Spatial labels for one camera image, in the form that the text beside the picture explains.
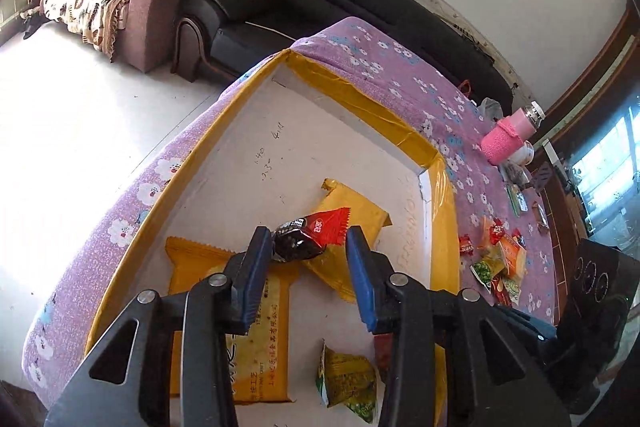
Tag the purple floral tablecloth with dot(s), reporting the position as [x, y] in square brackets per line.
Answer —
[390, 72]

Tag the golden yellow snack packet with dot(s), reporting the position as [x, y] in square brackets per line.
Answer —
[350, 212]

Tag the brown stick packet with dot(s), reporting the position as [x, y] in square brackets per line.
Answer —
[541, 216]

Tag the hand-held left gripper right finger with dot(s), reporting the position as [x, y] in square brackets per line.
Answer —
[357, 277]

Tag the bottle in pink knitted sleeve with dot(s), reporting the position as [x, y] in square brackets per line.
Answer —
[502, 139]

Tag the patterned sofa blanket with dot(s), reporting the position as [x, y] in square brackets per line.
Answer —
[85, 7]

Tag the small red snack packet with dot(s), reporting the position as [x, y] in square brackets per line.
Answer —
[382, 357]

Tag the green stick packet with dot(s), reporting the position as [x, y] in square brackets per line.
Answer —
[516, 199]

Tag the pile of small snack packets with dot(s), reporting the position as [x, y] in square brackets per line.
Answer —
[510, 257]

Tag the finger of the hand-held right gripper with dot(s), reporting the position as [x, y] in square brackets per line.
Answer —
[530, 324]

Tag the yellow flat cracker packet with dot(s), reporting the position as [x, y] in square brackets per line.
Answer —
[275, 357]

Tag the black candy with red wrapper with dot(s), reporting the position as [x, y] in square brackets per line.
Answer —
[295, 239]

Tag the black shoe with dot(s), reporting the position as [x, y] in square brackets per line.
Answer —
[32, 26]

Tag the white cup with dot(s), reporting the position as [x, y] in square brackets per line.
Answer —
[524, 154]

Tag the yellow green snack packet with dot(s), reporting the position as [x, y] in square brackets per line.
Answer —
[347, 377]

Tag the dark wooden cabinet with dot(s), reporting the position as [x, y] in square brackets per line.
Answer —
[555, 192]

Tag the clear plastic bag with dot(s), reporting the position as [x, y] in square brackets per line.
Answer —
[491, 108]

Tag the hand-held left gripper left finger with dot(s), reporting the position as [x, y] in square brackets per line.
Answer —
[255, 287]

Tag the shallow cardboard tray yellow tape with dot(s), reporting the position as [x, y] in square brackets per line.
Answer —
[280, 132]

